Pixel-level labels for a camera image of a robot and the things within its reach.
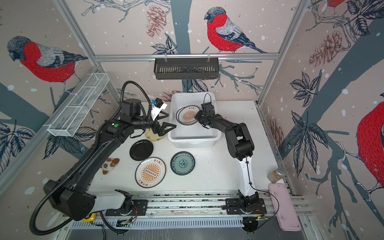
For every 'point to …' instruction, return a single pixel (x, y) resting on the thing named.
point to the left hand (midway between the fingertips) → (170, 119)
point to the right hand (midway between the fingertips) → (195, 117)
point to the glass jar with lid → (276, 175)
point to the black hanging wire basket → (186, 69)
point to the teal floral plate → (182, 163)
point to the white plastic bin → (189, 132)
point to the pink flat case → (286, 214)
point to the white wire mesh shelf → (79, 105)
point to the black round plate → (141, 149)
